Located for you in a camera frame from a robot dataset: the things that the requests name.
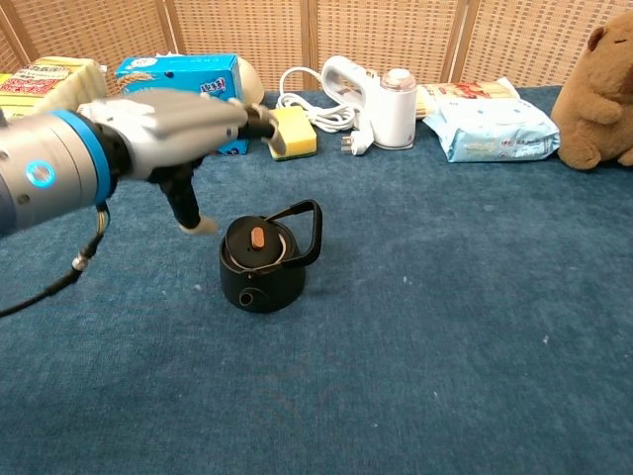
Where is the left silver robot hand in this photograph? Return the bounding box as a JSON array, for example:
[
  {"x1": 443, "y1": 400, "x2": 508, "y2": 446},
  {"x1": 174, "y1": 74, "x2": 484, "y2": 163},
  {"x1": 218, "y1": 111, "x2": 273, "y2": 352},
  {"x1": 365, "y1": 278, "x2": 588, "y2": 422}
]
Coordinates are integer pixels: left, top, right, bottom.
[{"x1": 78, "y1": 89, "x2": 289, "y2": 237}]

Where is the black lid orange knob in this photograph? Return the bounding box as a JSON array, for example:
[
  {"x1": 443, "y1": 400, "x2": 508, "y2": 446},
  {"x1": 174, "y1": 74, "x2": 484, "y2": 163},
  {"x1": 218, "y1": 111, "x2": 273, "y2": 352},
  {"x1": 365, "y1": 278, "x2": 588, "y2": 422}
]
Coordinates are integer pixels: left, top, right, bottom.
[{"x1": 225, "y1": 217, "x2": 289, "y2": 269}]

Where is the blue cookie box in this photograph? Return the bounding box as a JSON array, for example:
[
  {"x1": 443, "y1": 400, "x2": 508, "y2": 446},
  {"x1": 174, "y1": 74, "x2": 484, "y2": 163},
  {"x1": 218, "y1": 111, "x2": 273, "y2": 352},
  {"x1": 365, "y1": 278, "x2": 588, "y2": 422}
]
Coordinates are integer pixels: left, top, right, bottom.
[{"x1": 114, "y1": 53, "x2": 251, "y2": 157}]

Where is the beige round bowl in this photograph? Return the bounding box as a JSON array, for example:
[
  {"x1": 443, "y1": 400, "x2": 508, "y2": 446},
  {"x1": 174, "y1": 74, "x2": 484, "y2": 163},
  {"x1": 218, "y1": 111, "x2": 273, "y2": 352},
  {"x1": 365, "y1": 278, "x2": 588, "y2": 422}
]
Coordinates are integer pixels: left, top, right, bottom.
[{"x1": 238, "y1": 56, "x2": 265, "y2": 108}]

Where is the yellow sponge multipack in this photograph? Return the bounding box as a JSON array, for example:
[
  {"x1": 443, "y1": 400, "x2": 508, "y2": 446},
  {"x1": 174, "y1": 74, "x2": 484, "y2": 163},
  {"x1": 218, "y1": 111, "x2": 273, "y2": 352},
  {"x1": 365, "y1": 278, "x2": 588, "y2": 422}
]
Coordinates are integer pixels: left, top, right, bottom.
[{"x1": 0, "y1": 57, "x2": 108, "y2": 123}]

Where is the wicker folding screen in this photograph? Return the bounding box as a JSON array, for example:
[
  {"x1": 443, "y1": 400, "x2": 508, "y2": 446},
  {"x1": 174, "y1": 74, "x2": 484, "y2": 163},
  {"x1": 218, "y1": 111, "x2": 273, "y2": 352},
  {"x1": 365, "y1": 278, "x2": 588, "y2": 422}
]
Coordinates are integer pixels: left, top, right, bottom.
[{"x1": 0, "y1": 0, "x2": 633, "y2": 98}]

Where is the yellow green sponge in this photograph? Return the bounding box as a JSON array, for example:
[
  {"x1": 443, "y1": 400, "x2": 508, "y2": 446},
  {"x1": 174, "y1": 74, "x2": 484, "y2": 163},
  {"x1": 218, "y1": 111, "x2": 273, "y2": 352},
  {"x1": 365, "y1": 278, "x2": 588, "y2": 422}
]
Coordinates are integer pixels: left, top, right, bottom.
[{"x1": 260, "y1": 106, "x2": 318, "y2": 162}]

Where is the white handheld appliance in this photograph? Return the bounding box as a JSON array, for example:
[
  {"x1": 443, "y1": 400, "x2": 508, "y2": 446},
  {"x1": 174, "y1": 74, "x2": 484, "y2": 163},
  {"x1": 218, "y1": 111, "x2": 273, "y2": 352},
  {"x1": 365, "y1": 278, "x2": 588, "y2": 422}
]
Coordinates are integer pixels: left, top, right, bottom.
[{"x1": 320, "y1": 54, "x2": 416, "y2": 150}]

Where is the blue table cloth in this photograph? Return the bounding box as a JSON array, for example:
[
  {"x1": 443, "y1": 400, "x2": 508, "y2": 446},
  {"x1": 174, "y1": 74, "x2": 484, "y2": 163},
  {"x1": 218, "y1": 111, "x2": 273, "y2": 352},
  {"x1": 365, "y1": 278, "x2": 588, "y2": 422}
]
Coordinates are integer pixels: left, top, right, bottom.
[{"x1": 0, "y1": 84, "x2": 633, "y2": 475}]

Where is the light blue wet wipes pack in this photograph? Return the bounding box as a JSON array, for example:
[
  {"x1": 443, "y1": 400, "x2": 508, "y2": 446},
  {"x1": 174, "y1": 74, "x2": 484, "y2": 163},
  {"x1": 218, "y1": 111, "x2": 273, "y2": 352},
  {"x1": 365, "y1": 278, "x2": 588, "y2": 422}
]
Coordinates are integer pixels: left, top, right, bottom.
[{"x1": 422, "y1": 97, "x2": 562, "y2": 164}]

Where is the brown capybara plush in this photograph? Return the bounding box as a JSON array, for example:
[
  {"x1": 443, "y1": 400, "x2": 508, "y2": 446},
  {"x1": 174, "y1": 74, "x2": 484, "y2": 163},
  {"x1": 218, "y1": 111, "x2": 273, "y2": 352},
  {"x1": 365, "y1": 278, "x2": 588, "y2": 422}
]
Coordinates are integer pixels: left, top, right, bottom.
[{"x1": 550, "y1": 10, "x2": 633, "y2": 172}]

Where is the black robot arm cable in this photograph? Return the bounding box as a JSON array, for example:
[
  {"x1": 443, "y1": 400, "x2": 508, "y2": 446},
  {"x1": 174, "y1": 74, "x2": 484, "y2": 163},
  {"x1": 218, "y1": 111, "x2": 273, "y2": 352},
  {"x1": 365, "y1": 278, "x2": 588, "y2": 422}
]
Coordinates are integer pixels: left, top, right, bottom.
[{"x1": 0, "y1": 200, "x2": 112, "y2": 319}]

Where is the black teapot with handle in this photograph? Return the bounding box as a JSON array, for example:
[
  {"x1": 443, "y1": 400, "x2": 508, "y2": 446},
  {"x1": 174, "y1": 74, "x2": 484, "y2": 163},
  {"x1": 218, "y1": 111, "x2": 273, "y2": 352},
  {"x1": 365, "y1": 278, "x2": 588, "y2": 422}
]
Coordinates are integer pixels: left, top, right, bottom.
[{"x1": 219, "y1": 199, "x2": 324, "y2": 314}]

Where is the white power cable with plug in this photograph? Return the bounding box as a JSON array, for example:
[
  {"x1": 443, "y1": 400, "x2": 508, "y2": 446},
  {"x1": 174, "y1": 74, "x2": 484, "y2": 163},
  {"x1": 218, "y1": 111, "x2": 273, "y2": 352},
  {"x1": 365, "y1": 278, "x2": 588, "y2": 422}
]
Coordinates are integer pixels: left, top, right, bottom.
[{"x1": 275, "y1": 66, "x2": 375, "y2": 156}]

